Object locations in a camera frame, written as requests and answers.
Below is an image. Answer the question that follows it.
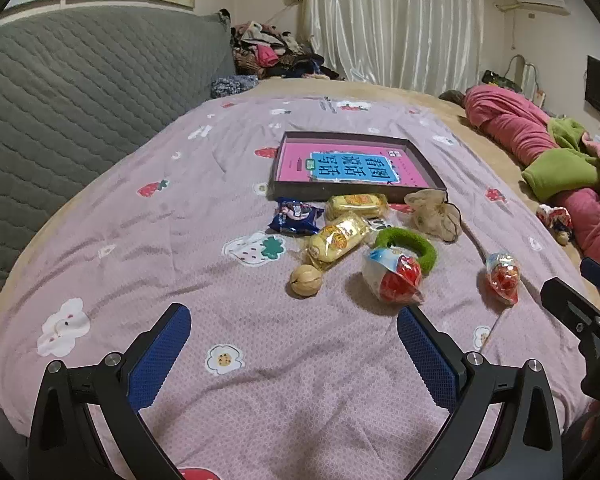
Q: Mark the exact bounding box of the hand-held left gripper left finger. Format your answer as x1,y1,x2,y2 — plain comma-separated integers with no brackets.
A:
27,302,193,480

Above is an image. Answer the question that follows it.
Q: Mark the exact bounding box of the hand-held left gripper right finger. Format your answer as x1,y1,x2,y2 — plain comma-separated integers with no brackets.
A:
396,305,565,480

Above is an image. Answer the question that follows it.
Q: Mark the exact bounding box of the red ball candy packet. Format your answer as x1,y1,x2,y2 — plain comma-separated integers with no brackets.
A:
484,251,522,306
361,246,427,306

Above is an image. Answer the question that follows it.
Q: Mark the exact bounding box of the green fluffy hair ring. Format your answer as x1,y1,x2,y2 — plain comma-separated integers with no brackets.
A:
372,226,438,276

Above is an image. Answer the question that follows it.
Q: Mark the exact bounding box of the beige mesh drawstring pouch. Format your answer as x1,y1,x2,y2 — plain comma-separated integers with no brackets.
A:
404,188,463,243

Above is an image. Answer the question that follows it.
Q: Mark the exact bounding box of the walnut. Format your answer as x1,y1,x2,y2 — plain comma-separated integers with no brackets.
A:
289,264,326,300

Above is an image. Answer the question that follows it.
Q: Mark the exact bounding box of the yellow snack cake packet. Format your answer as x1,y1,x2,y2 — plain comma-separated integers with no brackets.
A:
325,192,390,222
306,212,376,271

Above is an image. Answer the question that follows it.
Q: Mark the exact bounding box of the grey shallow cardboard box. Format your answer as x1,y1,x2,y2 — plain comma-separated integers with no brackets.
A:
267,131,448,204

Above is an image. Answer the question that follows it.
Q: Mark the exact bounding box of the blue cookie packet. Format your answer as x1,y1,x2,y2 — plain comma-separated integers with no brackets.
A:
266,196,325,237

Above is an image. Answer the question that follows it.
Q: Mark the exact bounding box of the red white patterned cloth toy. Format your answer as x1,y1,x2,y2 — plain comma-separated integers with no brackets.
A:
536,204,573,246

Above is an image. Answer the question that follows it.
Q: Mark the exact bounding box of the pink printed blanket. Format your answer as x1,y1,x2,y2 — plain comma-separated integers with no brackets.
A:
0,95,600,480

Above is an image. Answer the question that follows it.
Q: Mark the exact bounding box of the pink quilt with green lining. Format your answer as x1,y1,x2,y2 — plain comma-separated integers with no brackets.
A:
462,85,600,261

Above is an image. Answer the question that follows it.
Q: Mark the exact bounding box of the metal chair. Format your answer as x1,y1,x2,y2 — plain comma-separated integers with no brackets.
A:
505,54,546,106

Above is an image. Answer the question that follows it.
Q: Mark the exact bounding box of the blue floral cloth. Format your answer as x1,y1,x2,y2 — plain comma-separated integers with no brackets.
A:
210,75,258,100

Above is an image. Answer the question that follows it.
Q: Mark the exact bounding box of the grey quilted headboard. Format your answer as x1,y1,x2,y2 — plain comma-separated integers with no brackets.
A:
0,2,238,376

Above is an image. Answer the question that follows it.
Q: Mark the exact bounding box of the pile of clothes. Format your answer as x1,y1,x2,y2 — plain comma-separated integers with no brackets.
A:
230,21,341,81

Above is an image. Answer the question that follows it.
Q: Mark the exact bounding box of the white curtain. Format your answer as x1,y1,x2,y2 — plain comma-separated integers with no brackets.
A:
300,0,483,92

